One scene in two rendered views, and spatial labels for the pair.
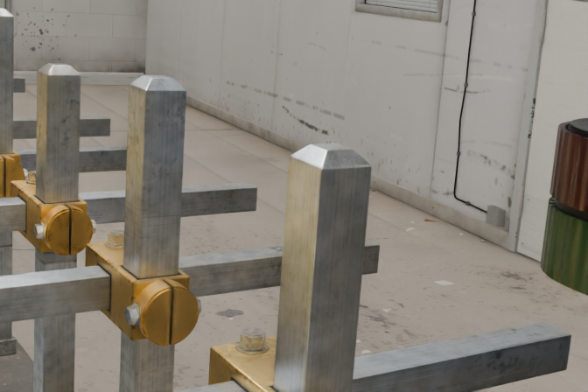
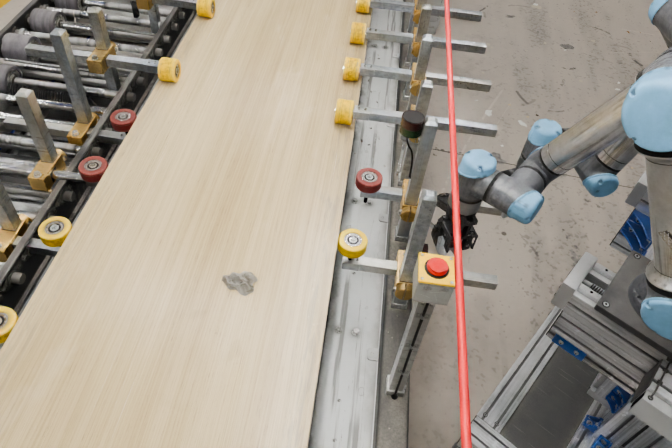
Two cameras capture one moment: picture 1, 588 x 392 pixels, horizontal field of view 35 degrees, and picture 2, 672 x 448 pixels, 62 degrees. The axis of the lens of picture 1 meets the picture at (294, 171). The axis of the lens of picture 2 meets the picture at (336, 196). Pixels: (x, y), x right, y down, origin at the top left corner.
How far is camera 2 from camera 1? 130 cm
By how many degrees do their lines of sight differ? 45
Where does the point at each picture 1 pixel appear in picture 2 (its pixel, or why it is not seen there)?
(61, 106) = (424, 17)
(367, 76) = not seen: outside the picture
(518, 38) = not seen: outside the picture
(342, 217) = (425, 95)
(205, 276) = (436, 80)
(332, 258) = (422, 101)
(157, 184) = (422, 60)
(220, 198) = (472, 48)
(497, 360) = (472, 129)
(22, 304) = (390, 75)
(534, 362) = (484, 132)
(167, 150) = (426, 53)
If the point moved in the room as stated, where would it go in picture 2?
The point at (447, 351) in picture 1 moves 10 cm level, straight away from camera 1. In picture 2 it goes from (461, 123) to (480, 112)
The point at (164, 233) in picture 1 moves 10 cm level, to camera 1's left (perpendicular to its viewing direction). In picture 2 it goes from (422, 71) to (398, 59)
